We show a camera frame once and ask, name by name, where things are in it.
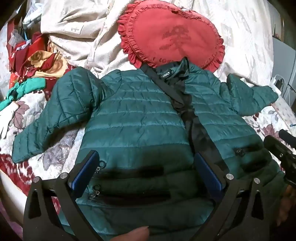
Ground green quilted puffer jacket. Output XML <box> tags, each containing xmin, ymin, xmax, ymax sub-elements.
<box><xmin>11</xmin><ymin>57</ymin><xmax>287</xmax><ymax>241</ymax></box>

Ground right hand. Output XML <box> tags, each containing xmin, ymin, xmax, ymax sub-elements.
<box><xmin>276</xmin><ymin>185</ymin><xmax>295</xmax><ymax>226</ymax></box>

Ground left hand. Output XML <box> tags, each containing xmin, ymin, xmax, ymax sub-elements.
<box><xmin>110</xmin><ymin>226</ymin><xmax>149</xmax><ymax>241</ymax></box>

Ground floral bed cover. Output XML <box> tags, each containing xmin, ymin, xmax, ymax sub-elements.
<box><xmin>0</xmin><ymin>21</ymin><xmax>296</xmax><ymax>239</ymax></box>

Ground turquoise garment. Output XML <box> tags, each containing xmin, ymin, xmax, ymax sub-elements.
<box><xmin>0</xmin><ymin>77</ymin><xmax>46</xmax><ymax>111</ymax></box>

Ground red heart-shaped ruffled pillow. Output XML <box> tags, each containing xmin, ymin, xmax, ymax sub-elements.
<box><xmin>118</xmin><ymin>1</ymin><xmax>225</xmax><ymax>72</ymax></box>

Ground beige quilted blanket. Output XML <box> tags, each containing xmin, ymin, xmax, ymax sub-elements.
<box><xmin>40</xmin><ymin>1</ymin><xmax>273</xmax><ymax>86</ymax></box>

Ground white charger with cable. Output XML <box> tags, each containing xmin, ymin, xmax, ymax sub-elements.
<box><xmin>269</xmin><ymin>74</ymin><xmax>286</xmax><ymax>95</ymax></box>

